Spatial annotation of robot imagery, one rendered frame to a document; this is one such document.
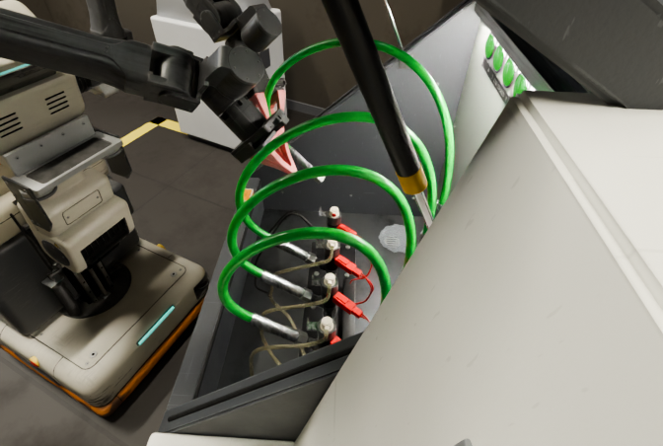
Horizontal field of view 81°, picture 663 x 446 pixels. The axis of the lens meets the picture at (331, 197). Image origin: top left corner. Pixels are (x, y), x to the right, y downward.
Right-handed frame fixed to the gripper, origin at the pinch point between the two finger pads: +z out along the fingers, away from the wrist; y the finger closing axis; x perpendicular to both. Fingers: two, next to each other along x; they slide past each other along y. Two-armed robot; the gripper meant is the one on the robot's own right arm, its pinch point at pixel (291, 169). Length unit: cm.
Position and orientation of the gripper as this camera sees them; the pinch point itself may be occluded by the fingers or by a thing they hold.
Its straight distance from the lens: 69.6
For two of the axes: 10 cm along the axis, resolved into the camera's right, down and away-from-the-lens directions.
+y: 6.9, -3.7, -6.2
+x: 3.2, -6.2, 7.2
